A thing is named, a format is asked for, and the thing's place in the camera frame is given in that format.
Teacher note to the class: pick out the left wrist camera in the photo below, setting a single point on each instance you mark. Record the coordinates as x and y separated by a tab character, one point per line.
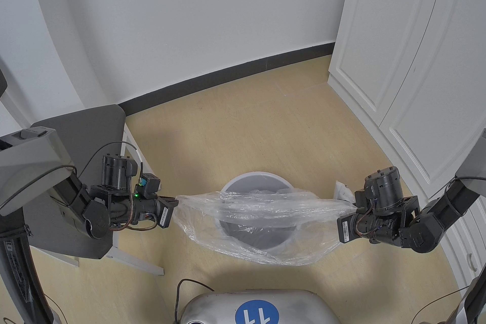
152	185

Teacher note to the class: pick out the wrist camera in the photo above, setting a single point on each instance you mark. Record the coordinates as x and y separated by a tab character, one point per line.
360	199
152	185

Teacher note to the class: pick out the crumpled white paper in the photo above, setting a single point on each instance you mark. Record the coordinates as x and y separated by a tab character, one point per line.
343	191

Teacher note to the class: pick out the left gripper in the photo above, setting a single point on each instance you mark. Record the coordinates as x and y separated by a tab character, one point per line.
142	210

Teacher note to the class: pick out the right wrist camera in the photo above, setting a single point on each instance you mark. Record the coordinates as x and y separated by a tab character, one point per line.
360	199

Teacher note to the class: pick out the white trash bin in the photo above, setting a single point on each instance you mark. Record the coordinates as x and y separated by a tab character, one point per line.
237	181

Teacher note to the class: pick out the clear plastic bag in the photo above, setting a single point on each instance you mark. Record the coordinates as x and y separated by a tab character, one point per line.
265	208

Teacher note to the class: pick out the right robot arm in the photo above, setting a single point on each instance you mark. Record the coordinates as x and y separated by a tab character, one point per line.
436	223

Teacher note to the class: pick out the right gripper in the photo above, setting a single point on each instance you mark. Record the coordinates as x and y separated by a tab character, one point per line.
376	229

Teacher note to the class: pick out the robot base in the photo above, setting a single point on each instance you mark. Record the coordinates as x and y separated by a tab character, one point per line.
212	309

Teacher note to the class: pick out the dark grey seat white stool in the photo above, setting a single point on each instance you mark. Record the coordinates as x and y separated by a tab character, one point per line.
95	132

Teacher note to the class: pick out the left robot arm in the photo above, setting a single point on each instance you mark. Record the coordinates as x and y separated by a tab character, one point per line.
34	163

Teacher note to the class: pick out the white wardrobe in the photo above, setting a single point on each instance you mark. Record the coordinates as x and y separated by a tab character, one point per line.
398	49

